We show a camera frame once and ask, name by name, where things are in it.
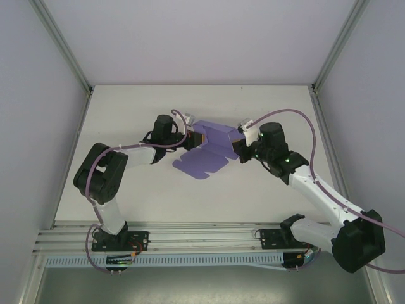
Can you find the purple paper box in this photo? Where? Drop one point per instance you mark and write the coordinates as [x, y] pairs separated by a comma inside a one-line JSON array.
[[202, 163]]

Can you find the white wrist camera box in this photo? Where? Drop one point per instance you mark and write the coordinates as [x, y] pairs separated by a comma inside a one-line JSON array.
[[189, 117], [250, 134]]

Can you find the aluminium table side rail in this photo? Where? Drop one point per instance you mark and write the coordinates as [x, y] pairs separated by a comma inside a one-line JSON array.
[[79, 126], [324, 126]]

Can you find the grey metal panel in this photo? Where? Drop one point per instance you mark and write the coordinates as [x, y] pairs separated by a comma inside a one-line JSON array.
[[205, 286]]

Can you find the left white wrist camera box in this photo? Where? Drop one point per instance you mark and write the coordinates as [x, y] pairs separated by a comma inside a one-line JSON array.
[[189, 117]]

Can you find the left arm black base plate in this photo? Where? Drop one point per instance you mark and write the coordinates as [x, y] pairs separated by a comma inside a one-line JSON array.
[[142, 236]]

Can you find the black controller box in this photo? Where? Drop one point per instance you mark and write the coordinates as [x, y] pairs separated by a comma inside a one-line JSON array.
[[292, 261], [118, 264]]

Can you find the aluminium mounting rail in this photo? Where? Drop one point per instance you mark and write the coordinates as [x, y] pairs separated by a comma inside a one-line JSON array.
[[205, 236]]

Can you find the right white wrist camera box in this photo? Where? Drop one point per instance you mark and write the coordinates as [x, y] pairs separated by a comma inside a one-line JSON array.
[[250, 134]]

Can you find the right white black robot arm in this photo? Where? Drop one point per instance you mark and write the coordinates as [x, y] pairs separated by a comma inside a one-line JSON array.
[[357, 244]]

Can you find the aluminium frame post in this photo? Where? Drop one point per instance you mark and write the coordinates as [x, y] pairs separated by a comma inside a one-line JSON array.
[[63, 47], [341, 44]]

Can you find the aluminium frame leg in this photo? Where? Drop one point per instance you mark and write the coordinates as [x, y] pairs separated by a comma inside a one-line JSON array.
[[30, 282], [376, 285]]

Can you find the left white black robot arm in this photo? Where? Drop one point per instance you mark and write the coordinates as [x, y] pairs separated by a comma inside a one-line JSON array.
[[98, 177]]

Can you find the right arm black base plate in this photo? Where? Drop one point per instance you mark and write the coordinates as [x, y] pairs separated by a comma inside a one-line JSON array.
[[269, 240]]

